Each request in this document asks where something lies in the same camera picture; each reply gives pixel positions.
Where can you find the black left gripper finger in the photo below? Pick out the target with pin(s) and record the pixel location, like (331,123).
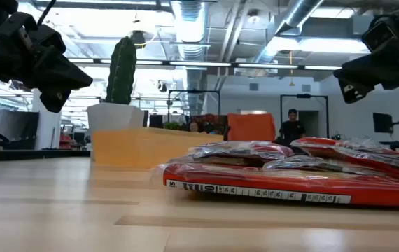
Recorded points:
(55,99)
(59,73)

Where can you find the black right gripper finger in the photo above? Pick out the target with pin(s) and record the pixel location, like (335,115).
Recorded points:
(355,92)
(360,71)

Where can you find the red popcorn bag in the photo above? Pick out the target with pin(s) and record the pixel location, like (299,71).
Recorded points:
(311,164)
(360,154)
(290,185)
(241,150)

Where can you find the black monitor on arm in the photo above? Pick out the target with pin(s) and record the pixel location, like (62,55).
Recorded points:
(382,122)

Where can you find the black side table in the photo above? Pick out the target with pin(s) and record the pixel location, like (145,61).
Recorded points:
(38,154)

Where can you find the white plant pot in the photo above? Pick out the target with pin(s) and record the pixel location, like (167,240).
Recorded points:
(115,115)

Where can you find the green cactus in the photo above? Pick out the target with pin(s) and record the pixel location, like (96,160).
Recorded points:
(122,70)

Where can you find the orange wooden basket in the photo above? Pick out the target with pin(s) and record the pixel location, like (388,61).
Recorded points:
(133,148)

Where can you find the black monitor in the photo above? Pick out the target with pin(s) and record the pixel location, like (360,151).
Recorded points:
(155,121)

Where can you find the orange panel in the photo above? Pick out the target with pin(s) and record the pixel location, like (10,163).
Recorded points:
(252,127)

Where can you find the small green plant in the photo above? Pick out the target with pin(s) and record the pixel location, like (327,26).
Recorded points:
(173,126)

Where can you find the long ceiling light strip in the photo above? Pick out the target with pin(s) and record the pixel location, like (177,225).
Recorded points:
(199,64)

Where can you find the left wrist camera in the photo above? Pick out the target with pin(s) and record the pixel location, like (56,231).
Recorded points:
(14,29)

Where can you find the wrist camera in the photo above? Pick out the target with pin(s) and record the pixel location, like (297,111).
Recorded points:
(14,29)
(378,36)

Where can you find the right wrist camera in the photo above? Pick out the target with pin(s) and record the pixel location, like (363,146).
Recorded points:
(378,36)

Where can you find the black metal frame stand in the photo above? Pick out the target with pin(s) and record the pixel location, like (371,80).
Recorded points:
(304,95)

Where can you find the black hanging camera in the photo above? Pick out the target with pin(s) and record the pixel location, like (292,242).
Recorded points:
(138,36)

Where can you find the silver ventilation duct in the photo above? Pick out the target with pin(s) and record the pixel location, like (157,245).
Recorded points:
(290,17)
(190,28)

